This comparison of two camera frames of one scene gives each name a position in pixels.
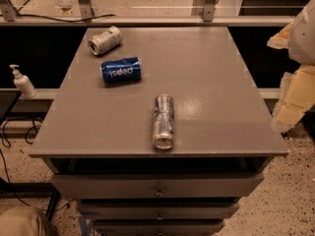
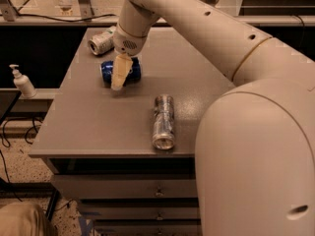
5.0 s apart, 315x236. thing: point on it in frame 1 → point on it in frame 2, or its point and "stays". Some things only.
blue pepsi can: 118,72 stays
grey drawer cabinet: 96,138 stays
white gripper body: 304,36 → 128,42
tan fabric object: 25,220 stays
